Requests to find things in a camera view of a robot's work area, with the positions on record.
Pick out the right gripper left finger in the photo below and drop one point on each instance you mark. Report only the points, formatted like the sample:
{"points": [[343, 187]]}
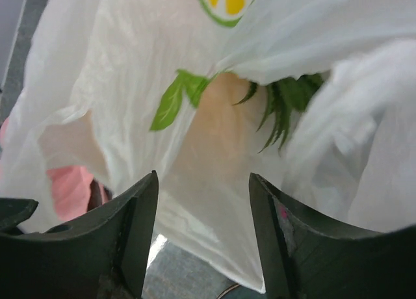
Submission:
{"points": [[101, 254]]}

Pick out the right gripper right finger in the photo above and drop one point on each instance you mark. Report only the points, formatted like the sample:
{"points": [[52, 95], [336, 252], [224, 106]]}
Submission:
{"points": [[306, 254]]}

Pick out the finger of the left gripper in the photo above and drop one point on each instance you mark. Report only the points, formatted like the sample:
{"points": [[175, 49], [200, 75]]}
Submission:
{"points": [[14, 211]]}

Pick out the white plastic bag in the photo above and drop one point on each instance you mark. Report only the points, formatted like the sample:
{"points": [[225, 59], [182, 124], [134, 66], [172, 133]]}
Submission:
{"points": [[317, 96]]}

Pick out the pink cap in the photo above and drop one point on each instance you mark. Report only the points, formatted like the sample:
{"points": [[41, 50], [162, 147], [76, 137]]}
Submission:
{"points": [[63, 168]]}

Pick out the fake fruit green leaves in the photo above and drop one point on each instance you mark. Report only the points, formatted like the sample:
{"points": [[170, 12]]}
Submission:
{"points": [[283, 98]]}

